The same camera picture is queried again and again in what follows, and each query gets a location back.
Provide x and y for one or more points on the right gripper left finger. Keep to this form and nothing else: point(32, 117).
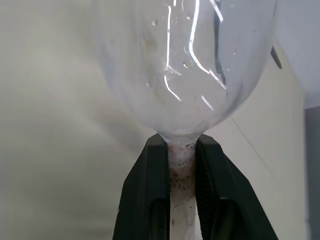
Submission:
point(142, 190)

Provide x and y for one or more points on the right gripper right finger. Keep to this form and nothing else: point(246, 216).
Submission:
point(225, 195)

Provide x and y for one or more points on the clear plastic bottle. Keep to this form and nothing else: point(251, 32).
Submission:
point(180, 75)

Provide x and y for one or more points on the grey partition panel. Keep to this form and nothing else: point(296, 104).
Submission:
point(313, 162)

